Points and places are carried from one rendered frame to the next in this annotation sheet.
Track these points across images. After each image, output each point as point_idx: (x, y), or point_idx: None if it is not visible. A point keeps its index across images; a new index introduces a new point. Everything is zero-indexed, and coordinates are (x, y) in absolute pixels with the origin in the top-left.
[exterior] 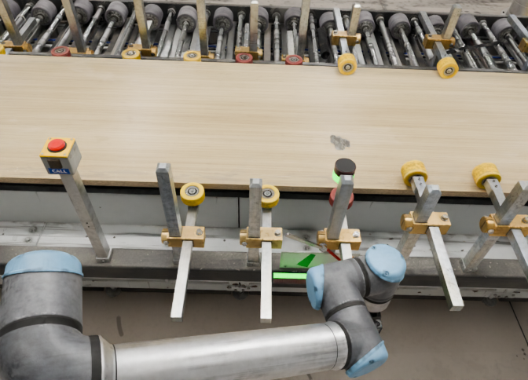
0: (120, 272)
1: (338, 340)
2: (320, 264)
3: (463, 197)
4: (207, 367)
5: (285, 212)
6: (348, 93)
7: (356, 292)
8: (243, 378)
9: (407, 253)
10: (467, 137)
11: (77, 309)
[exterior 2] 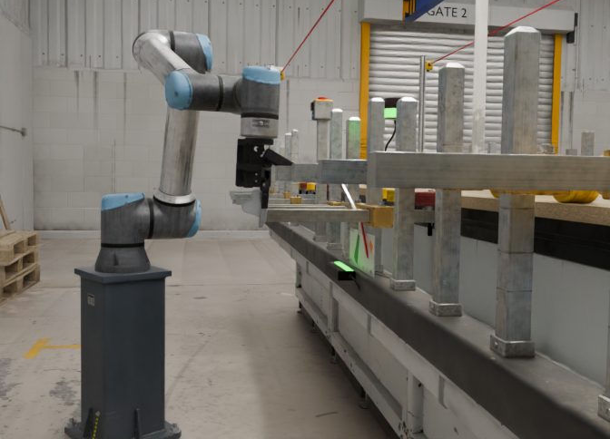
0: (311, 252)
1: (182, 67)
2: None
3: (555, 238)
4: (155, 49)
5: (429, 256)
6: None
7: (229, 78)
8: (153, 61)
9: (396, 242)
10: None
11: (180, 42)
